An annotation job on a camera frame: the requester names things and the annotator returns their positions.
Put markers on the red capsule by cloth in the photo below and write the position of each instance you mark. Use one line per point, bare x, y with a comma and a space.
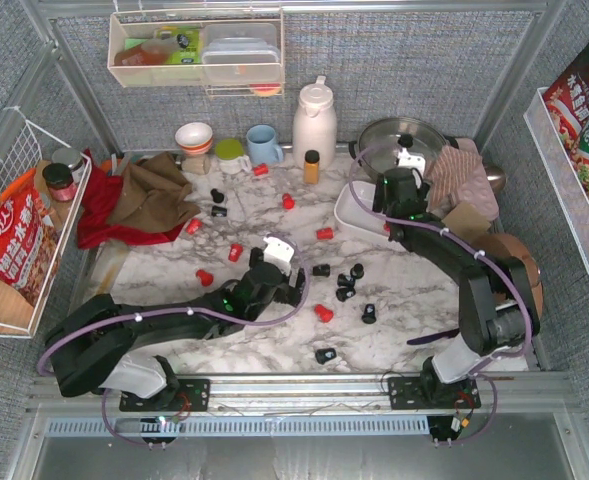
193, 226

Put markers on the steel pot with glass lid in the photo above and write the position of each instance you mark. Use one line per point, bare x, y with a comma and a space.
378, 144

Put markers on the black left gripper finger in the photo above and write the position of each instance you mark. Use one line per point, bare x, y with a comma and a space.
298, 288
256, 257

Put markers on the white plastic storage basket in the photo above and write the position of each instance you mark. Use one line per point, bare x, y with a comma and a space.
353, 220

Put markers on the black capsule centre right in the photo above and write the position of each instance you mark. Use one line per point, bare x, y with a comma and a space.
321, 270

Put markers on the black capsule top lying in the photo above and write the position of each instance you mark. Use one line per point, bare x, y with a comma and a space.
218, 211

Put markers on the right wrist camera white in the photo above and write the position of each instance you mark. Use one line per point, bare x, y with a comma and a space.
409, 160

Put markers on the round wooden board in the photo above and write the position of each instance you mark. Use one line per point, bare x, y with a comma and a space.
503, 245

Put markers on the black capsule cluster middle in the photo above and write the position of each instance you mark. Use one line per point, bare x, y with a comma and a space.
345, 281

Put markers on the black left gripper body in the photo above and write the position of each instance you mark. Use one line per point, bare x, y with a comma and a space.
290, 286

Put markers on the black capsule cluster bottom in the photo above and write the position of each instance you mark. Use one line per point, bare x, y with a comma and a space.
345, 293

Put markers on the small beige pepper jar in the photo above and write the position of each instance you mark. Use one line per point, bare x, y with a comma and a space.
199, 165

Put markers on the black capsule cluster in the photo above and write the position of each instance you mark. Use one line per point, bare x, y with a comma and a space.
357, 271
345, 281
345, 293

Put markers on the white striped bowl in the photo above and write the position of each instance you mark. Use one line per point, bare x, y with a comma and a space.
194, 138

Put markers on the orange spice bottle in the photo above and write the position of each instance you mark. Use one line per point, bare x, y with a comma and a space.
311, 167

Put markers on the green lidded white cup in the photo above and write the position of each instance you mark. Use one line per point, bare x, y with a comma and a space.
231, 156

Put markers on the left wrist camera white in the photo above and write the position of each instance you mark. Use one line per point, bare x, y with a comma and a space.
277, 251

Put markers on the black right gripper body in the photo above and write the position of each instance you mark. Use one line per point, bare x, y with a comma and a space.
391, 189

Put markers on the black capsule upright top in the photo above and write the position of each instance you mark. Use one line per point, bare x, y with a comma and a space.
217, 196

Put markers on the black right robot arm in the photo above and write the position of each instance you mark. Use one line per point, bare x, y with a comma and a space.
497, 311

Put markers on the tan cardboard sheet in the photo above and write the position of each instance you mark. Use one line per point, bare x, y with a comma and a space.
466, 222

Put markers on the pink striped towel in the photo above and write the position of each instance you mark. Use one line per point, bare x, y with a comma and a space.
448, 172

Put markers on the white thermos jug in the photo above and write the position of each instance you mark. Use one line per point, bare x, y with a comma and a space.
315, 124

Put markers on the black capsule far right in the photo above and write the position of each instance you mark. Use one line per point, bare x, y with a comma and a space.
369, 314

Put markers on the steel ladle bowl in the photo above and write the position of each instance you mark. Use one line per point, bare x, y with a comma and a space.
496, 177

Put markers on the purple spatula handle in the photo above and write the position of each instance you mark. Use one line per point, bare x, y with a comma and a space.
423, 340

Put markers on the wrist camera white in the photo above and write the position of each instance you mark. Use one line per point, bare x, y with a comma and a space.
277, 251
409, 160

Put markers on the blue mug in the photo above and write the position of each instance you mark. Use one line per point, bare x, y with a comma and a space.
262, 145

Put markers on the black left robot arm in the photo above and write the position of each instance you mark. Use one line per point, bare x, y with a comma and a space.
92, 348

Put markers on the red cloth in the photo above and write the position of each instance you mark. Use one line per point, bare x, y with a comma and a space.
100, 198

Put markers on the pink silicone mould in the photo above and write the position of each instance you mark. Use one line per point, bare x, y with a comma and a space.
470, 183

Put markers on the brown cloth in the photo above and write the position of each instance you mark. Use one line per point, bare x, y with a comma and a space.
154, 195

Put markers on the black capsule cluster top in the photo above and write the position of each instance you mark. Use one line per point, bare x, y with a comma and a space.
357, 271

